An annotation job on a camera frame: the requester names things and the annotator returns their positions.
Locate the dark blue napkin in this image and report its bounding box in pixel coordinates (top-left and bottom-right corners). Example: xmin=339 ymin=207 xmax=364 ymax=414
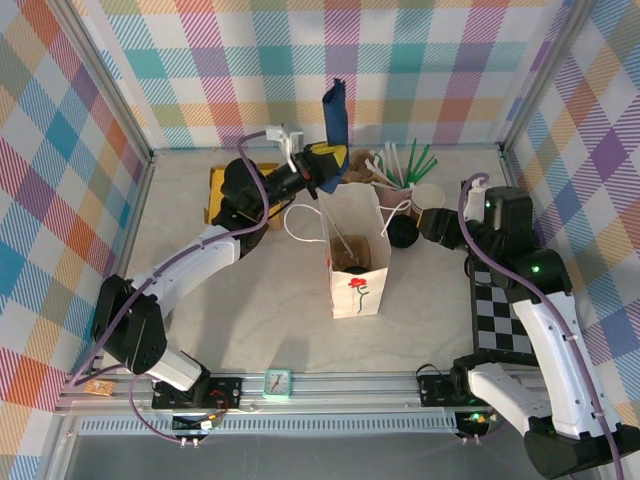
xmin=319 ymin=77 xmax=350 ymax=195

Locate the thin white stirrer stick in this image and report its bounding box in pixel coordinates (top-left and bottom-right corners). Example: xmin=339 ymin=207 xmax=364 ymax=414
xmin=332 ymin=224 xmax=362 ymax=264

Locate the white flower-print paper bag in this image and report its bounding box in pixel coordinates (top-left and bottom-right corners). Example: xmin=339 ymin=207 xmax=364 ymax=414
xmin=283 ymin=182 xmax=412 ymax=320

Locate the stack of brown paper cups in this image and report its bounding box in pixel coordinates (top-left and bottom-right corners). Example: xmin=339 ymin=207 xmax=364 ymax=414
xmin=410 ymin=183 xmax=446 ymax=221

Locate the stack of black cup lids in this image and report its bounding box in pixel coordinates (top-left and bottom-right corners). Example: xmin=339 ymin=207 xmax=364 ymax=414
xmin=387 ymin=214 xmax=420 ymax=250

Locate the pink straw holder cup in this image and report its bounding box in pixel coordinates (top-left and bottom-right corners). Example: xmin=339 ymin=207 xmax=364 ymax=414
xmin=374 ymin=182 xmax=415 ymax=214

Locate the black grey checkerboard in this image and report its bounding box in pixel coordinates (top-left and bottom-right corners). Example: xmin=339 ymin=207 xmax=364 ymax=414
xmin=466 ymin=259 xmax=539 ymax=354

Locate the small controller circuit board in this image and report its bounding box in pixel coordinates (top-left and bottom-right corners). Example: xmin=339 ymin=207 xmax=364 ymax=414
xmin=172 ymin=412 xmax=224 ymax=435
xmin=457 ymin=409 xmax=501 ymax=432

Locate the small teal clock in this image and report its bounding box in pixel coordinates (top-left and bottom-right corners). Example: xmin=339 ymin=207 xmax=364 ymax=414
xmin=262 ymin=368 xmax=295 ymax=401

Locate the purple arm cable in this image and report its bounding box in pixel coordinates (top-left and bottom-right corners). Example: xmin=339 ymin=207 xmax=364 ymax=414
xmin=67 ymin=130 xmax=274 ymax=446
xmin=458 ymin=172 xmax=626 ymax=480

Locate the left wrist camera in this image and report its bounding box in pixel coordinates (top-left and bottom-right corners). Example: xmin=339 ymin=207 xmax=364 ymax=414
xmin=266 ymin=123 xmax=306 ymax=174

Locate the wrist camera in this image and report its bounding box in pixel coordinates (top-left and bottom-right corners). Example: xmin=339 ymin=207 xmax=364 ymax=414
xmin=266 ymin=123 xmax=306 ymax=174
xmin=462 ymin=180 xmax=489 ymax=224

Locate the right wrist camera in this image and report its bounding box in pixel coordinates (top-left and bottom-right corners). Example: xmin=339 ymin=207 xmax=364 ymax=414
xmin=462 ymin=180 xmax=489 ymax=224

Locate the aluminium frame post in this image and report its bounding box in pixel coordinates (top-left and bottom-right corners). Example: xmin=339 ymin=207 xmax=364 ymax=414
xmin=499 ymin=0 xmax=599 ymax=156
xmin=47 ymin=0 xmax=156 ymax=166

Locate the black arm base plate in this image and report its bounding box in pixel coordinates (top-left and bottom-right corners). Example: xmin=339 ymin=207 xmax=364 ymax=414
xmin=417 ymin=373 xmax=511 ymax=408
xmin=151 ymin=377 xmax=243 ymax=412

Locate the aluminium table front rail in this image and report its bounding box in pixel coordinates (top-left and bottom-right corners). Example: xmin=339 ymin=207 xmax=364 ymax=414
xmin=53 ymin=368 xmax=610 ymax=415

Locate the grey slotted cable duct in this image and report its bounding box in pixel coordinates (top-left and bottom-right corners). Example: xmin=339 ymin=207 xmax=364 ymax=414
xmin=74 ymin=417 xmax=459 ymax=435

